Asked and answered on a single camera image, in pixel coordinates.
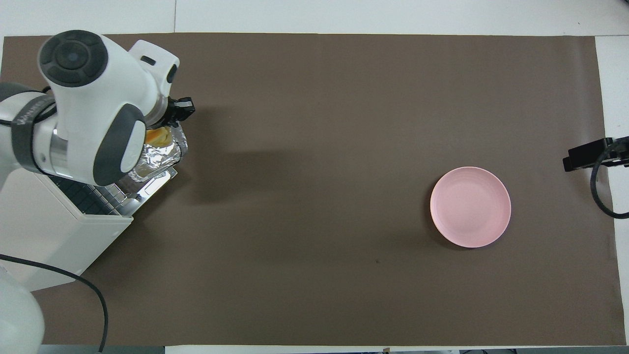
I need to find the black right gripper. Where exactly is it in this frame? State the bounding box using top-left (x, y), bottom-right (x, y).
top-left (563, 137), bottom-right (629, 172)

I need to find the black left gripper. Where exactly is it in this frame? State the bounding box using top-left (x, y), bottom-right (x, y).
top-left (165, 97), bottom-right (196, 127)

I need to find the golden ridged bread loaf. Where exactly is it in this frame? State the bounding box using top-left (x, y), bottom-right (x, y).
top-left (146, 127), bottom-right (173, 148)

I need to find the aluminium foil tray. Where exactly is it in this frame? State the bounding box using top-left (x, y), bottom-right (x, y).
top-left (129, 123), bottom-right (189, 183)

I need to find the glass oven door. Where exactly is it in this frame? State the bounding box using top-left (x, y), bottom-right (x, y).
top-left (118, 167), bottom-right (178, 217)

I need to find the cream toaster oven body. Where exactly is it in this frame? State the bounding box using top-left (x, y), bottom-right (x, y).
top-left (0, 167), bottom-right (134, 292)

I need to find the pink round plate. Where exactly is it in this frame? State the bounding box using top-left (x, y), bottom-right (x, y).
top-left (430, 167), bottom-right (512, 248)

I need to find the brown table mat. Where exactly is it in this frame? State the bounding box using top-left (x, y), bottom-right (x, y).
top-left (0, 33), bottom-right (627, 346)

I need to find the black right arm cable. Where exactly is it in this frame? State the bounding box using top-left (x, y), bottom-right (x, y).
top-left (590, 139), bottom-right (629, 220)

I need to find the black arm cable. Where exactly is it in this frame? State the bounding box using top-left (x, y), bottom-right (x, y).
top-left (0, 253), bottom-right (109, 353)
top-left (590, 139), bottom-right (629, 220)

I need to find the oven wire rack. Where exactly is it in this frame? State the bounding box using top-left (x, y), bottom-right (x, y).
top-left (49, 175), bottom-right (136, 217)

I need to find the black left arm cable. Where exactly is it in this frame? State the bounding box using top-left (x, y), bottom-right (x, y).
top-left (0, 253), bottom-right (109, 353)

